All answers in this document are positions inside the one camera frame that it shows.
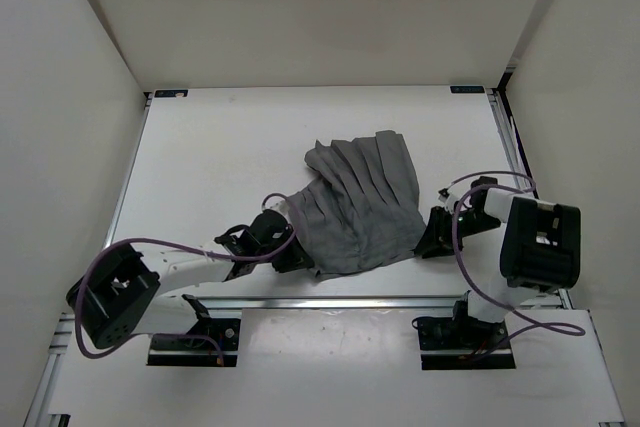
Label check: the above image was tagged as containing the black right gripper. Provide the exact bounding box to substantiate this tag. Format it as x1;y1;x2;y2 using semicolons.
413;204;500;257

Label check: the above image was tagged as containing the grey pleated skirt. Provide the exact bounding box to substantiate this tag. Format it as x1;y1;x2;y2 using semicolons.
288;130;426;278

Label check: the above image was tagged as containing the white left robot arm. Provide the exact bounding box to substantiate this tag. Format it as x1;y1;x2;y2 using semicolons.
65;209;315;357

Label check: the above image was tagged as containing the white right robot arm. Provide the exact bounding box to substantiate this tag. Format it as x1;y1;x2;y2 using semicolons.
414;171;582;347

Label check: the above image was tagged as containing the right blue corner label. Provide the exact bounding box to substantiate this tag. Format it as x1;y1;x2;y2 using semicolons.
450;85;485;94

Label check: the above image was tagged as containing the blue corner label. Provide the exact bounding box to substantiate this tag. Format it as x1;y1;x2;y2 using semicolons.
450;85;485;94
154;89;189;98

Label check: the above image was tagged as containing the left blue corner label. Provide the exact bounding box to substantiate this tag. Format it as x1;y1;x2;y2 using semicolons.
154;89;189;98

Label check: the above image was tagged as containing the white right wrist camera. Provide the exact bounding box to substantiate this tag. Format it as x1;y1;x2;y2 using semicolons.
438;188;460;212

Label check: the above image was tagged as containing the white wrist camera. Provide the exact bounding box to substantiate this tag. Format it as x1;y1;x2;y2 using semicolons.
264;200;289;215
438;188;460;212

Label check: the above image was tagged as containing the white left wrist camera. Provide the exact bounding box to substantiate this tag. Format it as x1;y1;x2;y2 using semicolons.
264;200;289;215

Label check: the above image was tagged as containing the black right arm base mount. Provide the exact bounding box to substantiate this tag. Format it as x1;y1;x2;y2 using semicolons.
412;300;516;371

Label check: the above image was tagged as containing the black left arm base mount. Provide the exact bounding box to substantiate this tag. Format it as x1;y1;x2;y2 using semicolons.
147;294;241;368

